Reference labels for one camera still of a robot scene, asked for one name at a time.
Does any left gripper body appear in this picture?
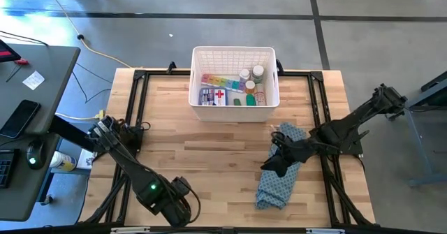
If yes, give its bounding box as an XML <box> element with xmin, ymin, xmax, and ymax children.
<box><xmin>155</xmin><ymin>191</ymin><xmax>193</xmax><ymax>228</ymax></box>

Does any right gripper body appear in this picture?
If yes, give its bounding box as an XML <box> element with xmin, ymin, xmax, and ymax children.
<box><xmin>272</xmin><ymin>136</ymin><xmax>317</xmax><ymax>161</ymax></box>

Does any blue first aid kit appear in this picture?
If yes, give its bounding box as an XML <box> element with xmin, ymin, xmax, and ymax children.
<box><xmin>198</xmin><ymin>87</ymin><xmax>229</xmax><ymax>107</ymax></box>

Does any rainbow weekly pill organizer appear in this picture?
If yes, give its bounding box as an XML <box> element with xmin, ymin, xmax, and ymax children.
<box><xmin>200</xmin><ymin>73</ymin><xmax>247</xmax><ymax>94</ymax></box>

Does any white perforated plastic basket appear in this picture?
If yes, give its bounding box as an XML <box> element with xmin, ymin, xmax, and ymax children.
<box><xmin>188</xmin><ymin>45</ymin><xmax>281</xmax><ymax>123</ymax></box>

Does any blue patterned cloth gown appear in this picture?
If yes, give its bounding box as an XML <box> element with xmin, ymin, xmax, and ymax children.
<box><xmin>255</xmin><ymin>122</ymin><xmax>308</xmax><ymax>210</ymax></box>

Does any white printed box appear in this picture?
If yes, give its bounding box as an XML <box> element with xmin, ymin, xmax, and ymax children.
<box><xmin>75</xmin><ymin>148</ymin><xmax>97</xmax><ymax>170</ymax></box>

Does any blue grey metal cart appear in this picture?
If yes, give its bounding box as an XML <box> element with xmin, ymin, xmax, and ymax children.
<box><xmin>385</xmin><ymin>71</ymin><xmax>447</xmax><ymax>189</ymax></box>

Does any white yellow cup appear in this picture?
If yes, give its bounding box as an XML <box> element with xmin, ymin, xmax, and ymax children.
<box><xmin>48</xmin><ymin>150</ymin><xmax>78</xmax><ymax>173</ymax></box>

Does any black desk leg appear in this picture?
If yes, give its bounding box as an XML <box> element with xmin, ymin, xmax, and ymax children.
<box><xmin>47</xmin><ymin>114</ymin><xmax>102</xmax><ymax>152</ymax></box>

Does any black computer mouse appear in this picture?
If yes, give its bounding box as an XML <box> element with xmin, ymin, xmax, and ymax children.
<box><xmin>26</xmin><ymin>141</ymin><xmax>46</xmax><ymax>170</ymax></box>

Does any black keyboard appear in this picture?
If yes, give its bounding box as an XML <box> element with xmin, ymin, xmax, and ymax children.
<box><xmin>0</xmin><ymin>148</ymin><xmax>21</xmax><ymax>189</ymax></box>

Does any grey desk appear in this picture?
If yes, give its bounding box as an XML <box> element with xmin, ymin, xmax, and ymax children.
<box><xmin>0</xmin><ymin>43</ymin><xmax>82</xmax><ymax>223</ymax></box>

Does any black smartphone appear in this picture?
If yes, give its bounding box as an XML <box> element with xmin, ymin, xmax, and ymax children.
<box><xmin>0</xmin><ymin>99</ymin><xmax>42</xmax><ymax>140</ymax></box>

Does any white paper note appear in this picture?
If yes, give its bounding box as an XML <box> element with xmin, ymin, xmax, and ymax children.
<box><xmin>22</xmin><ymin>70</ymin><xmax>45</xmax><ymax>91</ymax></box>

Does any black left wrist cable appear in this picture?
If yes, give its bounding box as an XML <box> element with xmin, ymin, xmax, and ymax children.
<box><xmin>184</xmin><ymin>188</ymin><xmax>203</xmax><ymax>224</ymax></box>

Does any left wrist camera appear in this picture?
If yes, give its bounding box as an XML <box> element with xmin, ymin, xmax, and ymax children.
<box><xmin>171</xmin><ymin>176</ymin><xmax>192</xmax><ymax>197</ymax></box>

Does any silver bracket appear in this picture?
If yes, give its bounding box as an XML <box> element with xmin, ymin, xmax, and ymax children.
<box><xmin>306</xmin><ymin>228</ymin><xmax>346</xmax><ymax>234</ymax></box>
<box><xmin>110</xmin><ymin>226</ymin><xmax>151</xmax><ymax>234</ymax></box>

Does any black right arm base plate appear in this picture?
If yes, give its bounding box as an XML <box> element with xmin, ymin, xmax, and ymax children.
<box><xmin>312</xmin><ymin>127</ymin><xmax>364</xmax><ymax>156</ymax></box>

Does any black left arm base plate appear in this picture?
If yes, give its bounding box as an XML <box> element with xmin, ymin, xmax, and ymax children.
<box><xmin>118</xmin><ymin>125</ymin><xmax>145</xmax><ymax>153</ymax></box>

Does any black aluminium table frame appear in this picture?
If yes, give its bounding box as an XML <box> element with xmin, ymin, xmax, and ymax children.
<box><xmin>78</xmin><ymin>61</ymin><xmax>376</xmax><ymax>228</ymax></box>

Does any yellow floor cable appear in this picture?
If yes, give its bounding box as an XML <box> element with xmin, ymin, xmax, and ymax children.
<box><xmin>40</xmin><ymin>0</ymin><xmax>134</xmax><ymax>69</ymax></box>

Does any thin black floor cable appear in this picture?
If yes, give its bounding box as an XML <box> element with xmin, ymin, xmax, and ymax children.
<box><xmin>71</xmin><ymin>61</ymin><xmax>113</xmax><ymax>104</ymax></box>

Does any red handled screwdriver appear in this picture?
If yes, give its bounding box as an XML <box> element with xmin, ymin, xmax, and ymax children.
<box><xmin>5</xmin><ymin>58</ymin><xmax>30</xmax><ymax>83</ymax></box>

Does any black desk cable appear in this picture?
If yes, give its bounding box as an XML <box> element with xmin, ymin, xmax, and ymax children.
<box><xmin>0</xmin><ymin>29</ymin><xmax>50</xmax><ymax>47</ymax></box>

